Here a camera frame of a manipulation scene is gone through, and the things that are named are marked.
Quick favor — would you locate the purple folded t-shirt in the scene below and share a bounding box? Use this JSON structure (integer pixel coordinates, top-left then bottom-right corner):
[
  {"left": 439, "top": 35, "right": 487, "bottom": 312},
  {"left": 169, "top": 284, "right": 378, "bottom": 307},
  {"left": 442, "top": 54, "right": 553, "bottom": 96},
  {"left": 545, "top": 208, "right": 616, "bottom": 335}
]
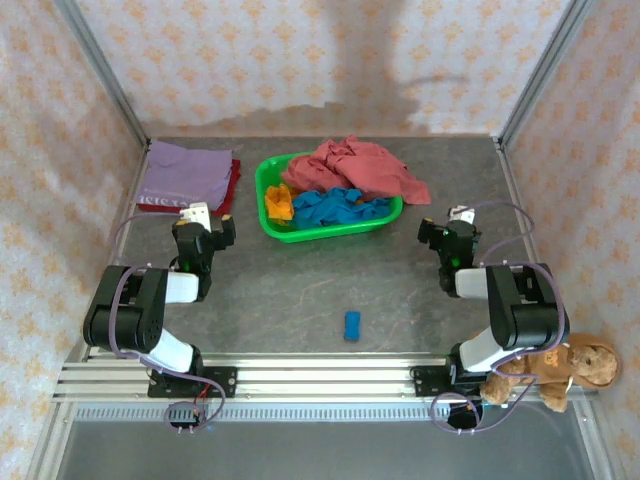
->
[{"left": 135, "top": 140, "right": 235, "bottom": 214}]

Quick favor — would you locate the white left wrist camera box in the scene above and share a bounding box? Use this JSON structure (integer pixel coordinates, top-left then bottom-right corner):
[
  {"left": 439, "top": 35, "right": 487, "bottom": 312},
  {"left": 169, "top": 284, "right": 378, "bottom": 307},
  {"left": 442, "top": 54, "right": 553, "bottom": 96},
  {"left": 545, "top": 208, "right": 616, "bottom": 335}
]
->
[{"left": 178, "top": 201, "right": 212, "bottom": 232}]

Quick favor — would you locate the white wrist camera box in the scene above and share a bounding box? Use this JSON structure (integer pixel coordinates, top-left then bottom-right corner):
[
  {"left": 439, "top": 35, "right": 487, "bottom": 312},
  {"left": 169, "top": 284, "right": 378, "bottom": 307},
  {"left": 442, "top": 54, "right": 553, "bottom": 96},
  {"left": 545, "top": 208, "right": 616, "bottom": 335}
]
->
[
  {"left": 447, "top": 204, "right": 476, "bottom": 226},
  {"left": 178, "top": 201, "right": 212, "bottom": 232}
]

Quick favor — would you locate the green plastic basket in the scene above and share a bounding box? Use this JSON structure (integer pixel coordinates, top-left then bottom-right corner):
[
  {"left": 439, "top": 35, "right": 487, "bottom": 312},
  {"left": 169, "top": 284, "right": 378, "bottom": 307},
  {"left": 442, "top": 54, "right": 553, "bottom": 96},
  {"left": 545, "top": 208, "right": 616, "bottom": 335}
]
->
[{"left": 254, "top": 151, "right": 405, "bottom": 245}]

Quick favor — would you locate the brown teddy bear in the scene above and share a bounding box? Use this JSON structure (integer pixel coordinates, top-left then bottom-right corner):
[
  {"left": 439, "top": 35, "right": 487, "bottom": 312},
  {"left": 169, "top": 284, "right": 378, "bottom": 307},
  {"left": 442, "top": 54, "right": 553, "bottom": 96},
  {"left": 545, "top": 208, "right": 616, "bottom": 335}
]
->
[{"left": 479, "top": 332, "right": 621, "bottom": 414}]

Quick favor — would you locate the dark red folded t-shirt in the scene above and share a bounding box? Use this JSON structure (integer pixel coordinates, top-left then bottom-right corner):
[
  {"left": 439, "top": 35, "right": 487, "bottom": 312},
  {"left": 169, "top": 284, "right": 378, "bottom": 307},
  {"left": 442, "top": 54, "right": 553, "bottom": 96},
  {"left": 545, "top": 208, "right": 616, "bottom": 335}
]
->
[{"left": 135, "top": 157, "right": 241, "bottom": 217}]

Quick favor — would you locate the aluminium frame post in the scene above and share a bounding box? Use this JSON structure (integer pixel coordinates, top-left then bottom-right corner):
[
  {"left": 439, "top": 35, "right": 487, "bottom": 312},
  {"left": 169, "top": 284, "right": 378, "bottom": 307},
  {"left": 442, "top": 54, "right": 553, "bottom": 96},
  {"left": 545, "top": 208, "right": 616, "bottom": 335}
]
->
[
  {"left": 54, "top": 0, "right": 151, "bottom": 146},
  {"left": 497, "top": 0, "right": 596, "bottom": 146}
]

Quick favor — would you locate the black cable junction box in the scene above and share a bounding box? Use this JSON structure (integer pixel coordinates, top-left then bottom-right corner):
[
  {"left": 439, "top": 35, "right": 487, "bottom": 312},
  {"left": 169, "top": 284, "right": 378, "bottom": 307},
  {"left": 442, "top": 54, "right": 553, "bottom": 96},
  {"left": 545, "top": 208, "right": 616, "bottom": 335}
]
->
[
  {"left": 446, "top": 402, "right": 485, "bottom": 432},
  {"left": 164, "top": 402, "right": 207, "bottom": 432}
]

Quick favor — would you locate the blue t-shirt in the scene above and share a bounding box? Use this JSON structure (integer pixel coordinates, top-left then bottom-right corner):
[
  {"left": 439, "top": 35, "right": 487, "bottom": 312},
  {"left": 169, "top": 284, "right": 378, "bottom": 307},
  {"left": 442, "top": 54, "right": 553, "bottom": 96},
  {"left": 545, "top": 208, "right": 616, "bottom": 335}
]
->
[{"left": 291, "top": 187, "right": 392, "bottom": 229}]

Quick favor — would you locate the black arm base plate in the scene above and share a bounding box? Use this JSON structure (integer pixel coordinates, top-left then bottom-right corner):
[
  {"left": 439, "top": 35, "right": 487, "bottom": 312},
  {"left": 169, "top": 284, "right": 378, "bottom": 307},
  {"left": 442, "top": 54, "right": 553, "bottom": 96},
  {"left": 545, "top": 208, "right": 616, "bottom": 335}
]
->
[
  {"left": 409, "top": 366, "right": 481, "bottom": 399},
  {"left": 147, "top": 366, "right": 239, "bottom": 400}
]

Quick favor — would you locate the grey slotted cable duct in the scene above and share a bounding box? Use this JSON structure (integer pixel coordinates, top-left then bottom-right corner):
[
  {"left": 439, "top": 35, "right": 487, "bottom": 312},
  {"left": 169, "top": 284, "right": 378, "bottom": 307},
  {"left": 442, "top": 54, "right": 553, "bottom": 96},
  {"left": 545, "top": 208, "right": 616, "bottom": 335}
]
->
[{"left": 67, "top": 404, "right": 584, "bottom": 424}]

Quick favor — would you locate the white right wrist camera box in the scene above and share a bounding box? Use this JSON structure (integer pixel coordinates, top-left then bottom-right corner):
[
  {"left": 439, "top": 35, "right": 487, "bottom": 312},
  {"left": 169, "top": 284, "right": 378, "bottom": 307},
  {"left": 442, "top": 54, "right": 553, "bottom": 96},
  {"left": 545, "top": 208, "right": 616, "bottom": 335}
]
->
[{"left": 447, "top": 204, "right": 476, "bottom": 226}]

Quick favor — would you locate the salmon red t-shirt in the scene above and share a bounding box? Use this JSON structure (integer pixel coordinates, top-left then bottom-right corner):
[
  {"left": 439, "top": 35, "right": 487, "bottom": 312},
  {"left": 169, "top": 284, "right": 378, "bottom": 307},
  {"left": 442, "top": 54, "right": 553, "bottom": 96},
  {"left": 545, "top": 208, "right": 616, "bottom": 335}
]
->
[{"left": 280, "top": 134, "right": 432, "bottom": 206}]

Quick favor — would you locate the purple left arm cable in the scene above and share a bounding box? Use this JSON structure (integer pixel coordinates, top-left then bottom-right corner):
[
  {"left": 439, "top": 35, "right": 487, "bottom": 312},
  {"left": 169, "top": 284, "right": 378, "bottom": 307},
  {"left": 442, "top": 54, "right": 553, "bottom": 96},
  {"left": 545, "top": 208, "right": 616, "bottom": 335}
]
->
[{"left": 107, "top": 212, "right": 226, "bottom": 436}]

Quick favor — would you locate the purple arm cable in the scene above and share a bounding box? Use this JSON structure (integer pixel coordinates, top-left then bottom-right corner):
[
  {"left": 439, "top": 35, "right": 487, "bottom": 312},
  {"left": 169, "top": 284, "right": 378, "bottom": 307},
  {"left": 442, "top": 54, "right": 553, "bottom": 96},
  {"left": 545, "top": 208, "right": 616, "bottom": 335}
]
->
[
  {"left": 107, "top": 212, "right": 226, "bottom": 436},
  {"left": 429, "top": 201, "right": 571, "bottom": 436}
]

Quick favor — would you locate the aluminium mounting rail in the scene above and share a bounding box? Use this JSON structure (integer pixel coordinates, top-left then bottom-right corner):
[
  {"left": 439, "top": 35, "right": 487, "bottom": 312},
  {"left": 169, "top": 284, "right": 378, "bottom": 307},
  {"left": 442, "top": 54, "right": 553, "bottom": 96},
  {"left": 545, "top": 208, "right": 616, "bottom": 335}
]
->
[{"left": 52, "top": 352, "right": 599, "bottom": 404}]

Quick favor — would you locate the orange t-shirt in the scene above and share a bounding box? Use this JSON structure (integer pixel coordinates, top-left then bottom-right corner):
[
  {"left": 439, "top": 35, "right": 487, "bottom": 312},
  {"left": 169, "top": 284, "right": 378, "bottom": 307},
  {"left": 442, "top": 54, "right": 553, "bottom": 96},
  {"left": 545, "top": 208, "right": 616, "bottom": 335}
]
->
[{"left": 264, "top": 183, "right": 296, "bottom": 221}]

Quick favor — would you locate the small blue sponge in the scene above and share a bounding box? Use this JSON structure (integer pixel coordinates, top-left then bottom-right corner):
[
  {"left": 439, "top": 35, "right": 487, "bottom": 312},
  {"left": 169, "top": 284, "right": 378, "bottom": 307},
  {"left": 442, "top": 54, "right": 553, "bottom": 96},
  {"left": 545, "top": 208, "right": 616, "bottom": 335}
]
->
[{"left": 342, "top": 309, "right": 363, "bottom": 343}]

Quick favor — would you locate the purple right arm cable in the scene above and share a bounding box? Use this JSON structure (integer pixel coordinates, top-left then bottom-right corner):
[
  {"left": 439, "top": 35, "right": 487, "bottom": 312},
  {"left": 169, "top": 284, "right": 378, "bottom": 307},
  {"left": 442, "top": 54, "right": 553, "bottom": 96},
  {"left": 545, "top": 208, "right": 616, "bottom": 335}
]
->
[{"left": 429, "top": 201, "right": 571, "bottom": 436}]

